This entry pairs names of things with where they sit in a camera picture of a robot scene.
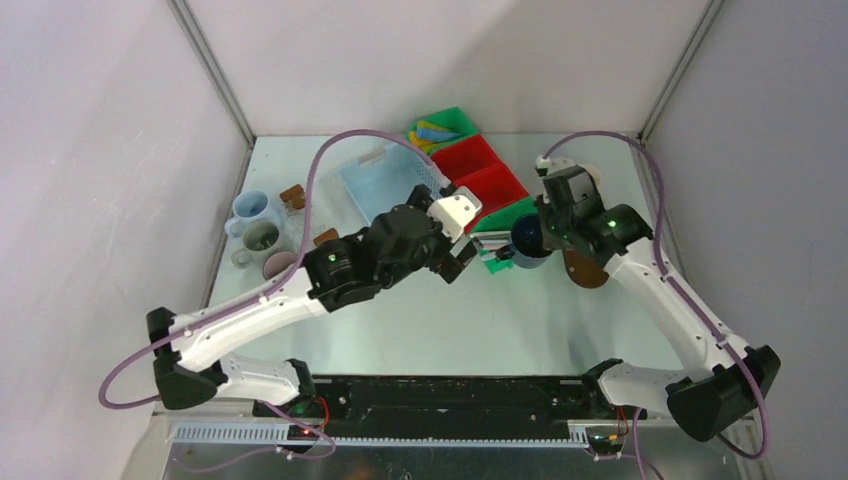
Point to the brown oval wooden tray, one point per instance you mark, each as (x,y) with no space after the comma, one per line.
(583,271)

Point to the pink ceramic mug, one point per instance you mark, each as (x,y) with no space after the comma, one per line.
(278,263)

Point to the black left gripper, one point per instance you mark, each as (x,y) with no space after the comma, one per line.
(450,264)

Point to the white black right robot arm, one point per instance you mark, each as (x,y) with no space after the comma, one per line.
(722,378)

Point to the grey ceramic mug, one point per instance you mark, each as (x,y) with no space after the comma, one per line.
(260,241)

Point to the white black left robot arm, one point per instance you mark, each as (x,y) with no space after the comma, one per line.
(194,354)

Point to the dark blue ceramic mug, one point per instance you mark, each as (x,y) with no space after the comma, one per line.
(525,248)

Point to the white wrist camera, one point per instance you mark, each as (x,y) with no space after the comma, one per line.
(546,166)
(455,212)

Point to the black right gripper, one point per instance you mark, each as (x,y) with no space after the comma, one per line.
(545,207)

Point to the light blue ceramic mug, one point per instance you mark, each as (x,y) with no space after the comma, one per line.
(247,208)

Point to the green bin with toothbrushes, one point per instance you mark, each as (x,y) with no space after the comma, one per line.
(502,220)

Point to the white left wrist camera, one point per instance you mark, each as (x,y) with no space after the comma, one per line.
(455,212)

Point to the yellow toothpaste tube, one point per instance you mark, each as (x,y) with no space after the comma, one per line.
(427,148)

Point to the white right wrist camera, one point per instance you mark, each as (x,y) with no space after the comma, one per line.
(546,166)

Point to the green bin with toothpaste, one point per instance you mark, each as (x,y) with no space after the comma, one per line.
(454,119)

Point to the light blue plastic basket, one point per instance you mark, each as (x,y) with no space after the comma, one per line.
(385,178)

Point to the red plastic bin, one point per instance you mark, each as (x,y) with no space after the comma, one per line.
(473,163)

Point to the clear textured glass tray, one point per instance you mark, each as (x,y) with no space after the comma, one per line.
(295,227)

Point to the yellow ceramic mug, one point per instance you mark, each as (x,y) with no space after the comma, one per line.
(594,173)

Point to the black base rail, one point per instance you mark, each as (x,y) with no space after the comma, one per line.
(510,408)

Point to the blue toothpaste tube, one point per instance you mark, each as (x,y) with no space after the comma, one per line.
(432,136)

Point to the glass jar with brown lid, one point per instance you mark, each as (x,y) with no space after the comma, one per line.
(326,236)

